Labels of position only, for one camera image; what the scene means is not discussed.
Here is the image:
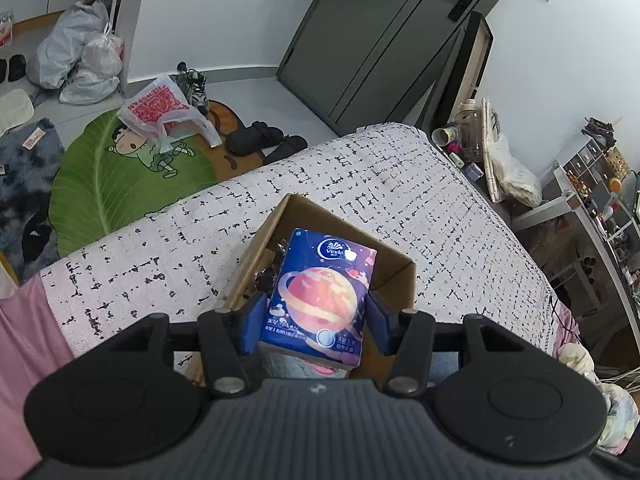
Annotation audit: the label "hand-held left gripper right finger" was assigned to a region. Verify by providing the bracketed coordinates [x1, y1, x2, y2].
[367, 290, 531, 397]

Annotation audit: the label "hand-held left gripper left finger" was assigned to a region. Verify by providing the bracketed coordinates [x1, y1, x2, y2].
[102, 292, 269, 400]

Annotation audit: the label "brown cardboard box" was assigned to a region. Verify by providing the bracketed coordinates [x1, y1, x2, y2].
[186, 193, 417, 397]

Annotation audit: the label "blue planet-print tissue pack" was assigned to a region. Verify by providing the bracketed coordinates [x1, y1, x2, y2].
[258, 228, 377, 368]

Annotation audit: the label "white black-patterned bed blanket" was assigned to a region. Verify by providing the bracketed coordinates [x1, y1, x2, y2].
[39, 121, 566, 361]

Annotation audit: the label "black slippers pair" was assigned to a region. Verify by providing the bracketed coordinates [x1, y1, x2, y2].
[224, 120, 309, 166]

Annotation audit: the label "brown floor mat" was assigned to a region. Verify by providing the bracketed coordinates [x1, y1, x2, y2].
[202, 99, 265, 182]

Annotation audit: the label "beige tote bag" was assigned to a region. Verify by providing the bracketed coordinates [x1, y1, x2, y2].
[480, 97, 544, 207]

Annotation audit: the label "green leaf cartoon rug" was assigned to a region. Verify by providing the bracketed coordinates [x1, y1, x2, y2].
[48, 109, 223, 259]

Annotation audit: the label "clear plastic bottle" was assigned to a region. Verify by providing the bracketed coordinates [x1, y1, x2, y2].
[446, 99, 495, 162]

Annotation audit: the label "white desk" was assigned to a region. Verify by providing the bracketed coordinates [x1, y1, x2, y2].
[512, 165, 640, 321]

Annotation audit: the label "red-print plastic bag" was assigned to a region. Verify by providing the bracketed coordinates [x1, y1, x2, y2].
[117, 73, 222, 154]

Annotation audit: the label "pastel fluffy blanket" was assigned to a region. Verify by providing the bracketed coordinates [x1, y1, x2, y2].
[556, 342, 640, 457]

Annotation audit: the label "grey sneakers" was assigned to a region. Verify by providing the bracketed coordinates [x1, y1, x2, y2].
[169, 61, 211, 112]

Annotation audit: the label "grey drawer organiser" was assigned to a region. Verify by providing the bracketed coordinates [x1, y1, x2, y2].
[554, 134, 632, 203]

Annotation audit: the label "black-framed board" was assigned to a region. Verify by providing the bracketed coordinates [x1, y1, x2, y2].
[419, 10, 494, 137]

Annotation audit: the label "blue tie-dye rug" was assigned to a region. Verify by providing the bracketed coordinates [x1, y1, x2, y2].
[0, 117, 66, 266]

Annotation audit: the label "grey door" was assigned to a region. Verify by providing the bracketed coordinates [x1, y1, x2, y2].
[276, 0, 532, 137]

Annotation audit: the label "small white plastic bag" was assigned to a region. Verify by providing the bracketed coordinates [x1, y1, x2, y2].
[59, 34, 126, 106]

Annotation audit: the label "white floor mat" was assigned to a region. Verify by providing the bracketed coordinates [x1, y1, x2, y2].
[0, 88, 35, 137]

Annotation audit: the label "large grey plastic bag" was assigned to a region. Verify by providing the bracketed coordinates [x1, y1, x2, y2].
[25, 0, 111, 90]

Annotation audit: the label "black house shoes pair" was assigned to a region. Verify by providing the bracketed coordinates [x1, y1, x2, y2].
[0, 54, 29, 82]

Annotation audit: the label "black cable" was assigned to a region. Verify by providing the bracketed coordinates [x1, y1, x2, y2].
[546, 294, 582, 335]

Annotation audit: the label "black door handle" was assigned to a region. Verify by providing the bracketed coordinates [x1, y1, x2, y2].
[443, 0, 482, 23]

